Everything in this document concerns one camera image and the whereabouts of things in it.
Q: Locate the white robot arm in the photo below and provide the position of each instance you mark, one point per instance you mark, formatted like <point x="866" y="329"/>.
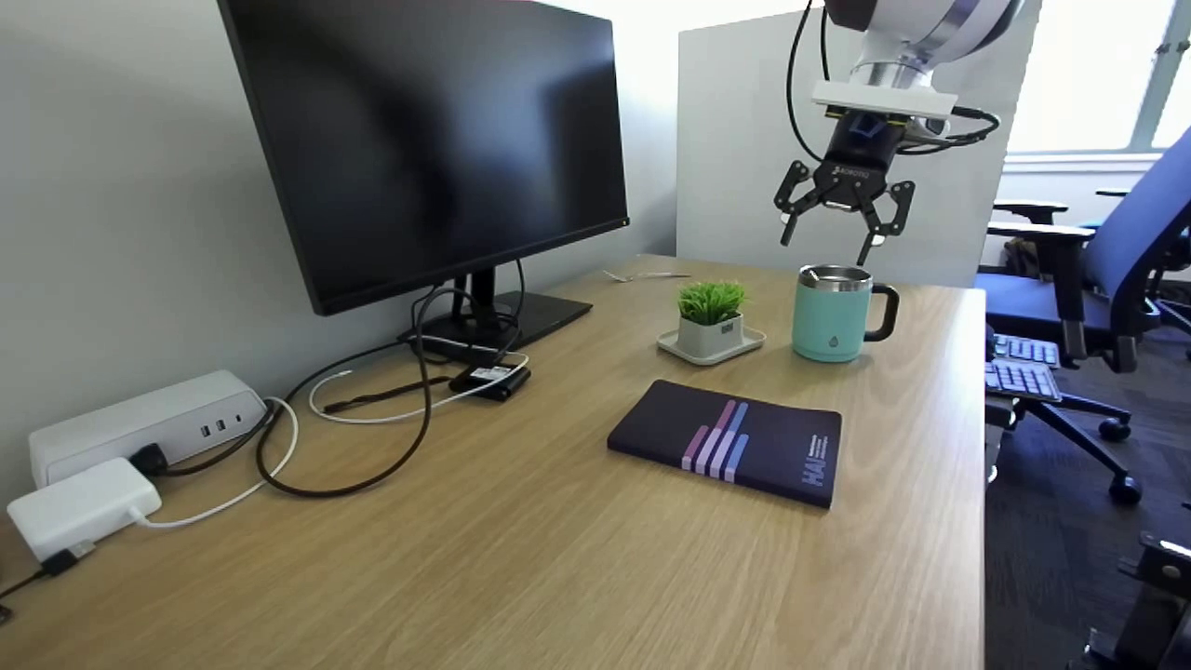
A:
<point x="902" y="45"/>

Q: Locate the black computer monitor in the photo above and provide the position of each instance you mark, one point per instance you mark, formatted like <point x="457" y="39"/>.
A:
<point x="431" y="144"/>

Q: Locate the blue office chair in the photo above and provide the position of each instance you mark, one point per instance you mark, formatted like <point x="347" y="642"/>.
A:
<point x="1086" y="297"/>

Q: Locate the small green potted plant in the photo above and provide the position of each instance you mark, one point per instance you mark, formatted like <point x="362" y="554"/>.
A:
<point x="707" y="327"/>

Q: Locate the dark purple notebook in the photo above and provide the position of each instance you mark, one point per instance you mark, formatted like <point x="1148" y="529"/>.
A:
<point x="733" y="442"/>

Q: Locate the teal mug with black handle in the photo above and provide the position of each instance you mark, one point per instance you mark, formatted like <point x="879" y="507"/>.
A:
<point x="837" y="312"/>

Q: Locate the white power adapter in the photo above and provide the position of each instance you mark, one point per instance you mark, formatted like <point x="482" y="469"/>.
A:
<point x="83" y="507"/>

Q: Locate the white partition board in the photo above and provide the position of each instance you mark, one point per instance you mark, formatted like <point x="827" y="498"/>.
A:
<point x="733" y="147"/>

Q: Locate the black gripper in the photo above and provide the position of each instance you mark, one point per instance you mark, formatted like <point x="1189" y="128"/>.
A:
<point x="849" y="178"/>

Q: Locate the small black usb hub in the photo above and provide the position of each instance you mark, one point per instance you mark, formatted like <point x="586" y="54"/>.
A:
<point x="488" y="383"/>

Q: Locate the white power strip box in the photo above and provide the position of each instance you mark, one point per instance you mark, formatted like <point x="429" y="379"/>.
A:
<point x="180" y="421"/>

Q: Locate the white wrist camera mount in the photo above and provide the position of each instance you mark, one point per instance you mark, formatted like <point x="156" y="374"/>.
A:
<point x="920" y="103"/>

